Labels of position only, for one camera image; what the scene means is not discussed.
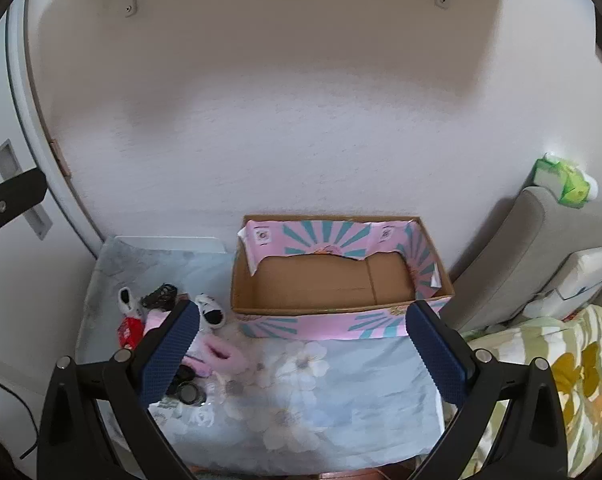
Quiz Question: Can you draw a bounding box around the white tape roll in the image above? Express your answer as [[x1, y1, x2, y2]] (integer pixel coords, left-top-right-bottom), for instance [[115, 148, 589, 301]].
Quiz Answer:
[[177, 381, 208, 407]]

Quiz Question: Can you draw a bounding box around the grey cushion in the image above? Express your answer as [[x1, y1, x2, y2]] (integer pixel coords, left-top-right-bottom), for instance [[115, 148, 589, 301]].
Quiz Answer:
[[441, 186, 602, 333]]

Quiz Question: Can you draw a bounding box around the white pillow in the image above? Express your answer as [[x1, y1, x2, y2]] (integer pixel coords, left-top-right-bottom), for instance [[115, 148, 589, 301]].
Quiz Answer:
[[524, 246, 602, 321]]

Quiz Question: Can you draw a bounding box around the white sock with black print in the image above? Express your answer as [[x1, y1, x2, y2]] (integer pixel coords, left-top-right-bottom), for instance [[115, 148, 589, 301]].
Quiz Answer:
[[195, 293, 227, 330], [117, 287, 146, 321]]

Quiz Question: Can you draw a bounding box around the grey recessed door handle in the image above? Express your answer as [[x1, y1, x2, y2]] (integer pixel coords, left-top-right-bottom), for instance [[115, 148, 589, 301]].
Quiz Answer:
[[0, 139, 52, 238]]

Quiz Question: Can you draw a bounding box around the tan door frame plate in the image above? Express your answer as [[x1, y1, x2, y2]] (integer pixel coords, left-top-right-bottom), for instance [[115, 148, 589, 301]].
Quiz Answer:
[[53, 140, 72, 178]]

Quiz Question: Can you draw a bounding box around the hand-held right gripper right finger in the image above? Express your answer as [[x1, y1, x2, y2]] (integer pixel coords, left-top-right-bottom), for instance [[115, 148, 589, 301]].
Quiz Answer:
[[405, 300, 567, 480]]

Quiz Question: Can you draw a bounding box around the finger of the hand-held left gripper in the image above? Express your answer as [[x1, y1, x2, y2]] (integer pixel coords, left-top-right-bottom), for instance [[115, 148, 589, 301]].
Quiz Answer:
[[0, 167, 48, 263]]

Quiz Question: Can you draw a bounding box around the yellow green floral blanket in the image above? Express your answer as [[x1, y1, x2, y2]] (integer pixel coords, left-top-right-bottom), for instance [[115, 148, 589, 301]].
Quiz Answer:
[[416, 305, 602, 480]]

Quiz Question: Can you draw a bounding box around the black cable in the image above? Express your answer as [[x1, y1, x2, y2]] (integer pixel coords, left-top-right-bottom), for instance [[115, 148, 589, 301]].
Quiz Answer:
[[0, 367, 38, 461]]

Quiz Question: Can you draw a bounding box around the light blue floral cloth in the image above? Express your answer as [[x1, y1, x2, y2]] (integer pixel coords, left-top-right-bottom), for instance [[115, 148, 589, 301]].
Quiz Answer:
[[73, 236, 447, 476]]

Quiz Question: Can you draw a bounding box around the pink printed cardboard box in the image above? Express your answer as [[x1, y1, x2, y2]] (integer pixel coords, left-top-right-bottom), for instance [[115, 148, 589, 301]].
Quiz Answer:
[[230, 214, 454, 342]]

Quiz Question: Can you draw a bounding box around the red snack packet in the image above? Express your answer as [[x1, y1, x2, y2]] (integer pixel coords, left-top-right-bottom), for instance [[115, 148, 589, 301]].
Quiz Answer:
[[119, 316, 146, 350]]

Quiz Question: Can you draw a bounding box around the black hair claw clip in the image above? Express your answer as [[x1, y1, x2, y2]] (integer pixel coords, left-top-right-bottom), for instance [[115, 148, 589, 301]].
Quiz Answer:
[[140, 284, 179, 310]]

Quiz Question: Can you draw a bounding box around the pink fluffy headband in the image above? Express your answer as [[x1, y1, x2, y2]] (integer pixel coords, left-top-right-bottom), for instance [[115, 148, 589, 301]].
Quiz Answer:
[[143, 307, 247, 376]]

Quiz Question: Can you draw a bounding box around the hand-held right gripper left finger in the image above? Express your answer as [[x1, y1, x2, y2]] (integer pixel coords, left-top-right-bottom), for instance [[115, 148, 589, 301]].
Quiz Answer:
[[37, 299, 202, 480]]

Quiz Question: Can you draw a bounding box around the green tissue pack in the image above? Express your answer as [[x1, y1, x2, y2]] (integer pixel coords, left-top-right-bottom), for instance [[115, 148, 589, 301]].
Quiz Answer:
[[532, 152, 591, 208]]

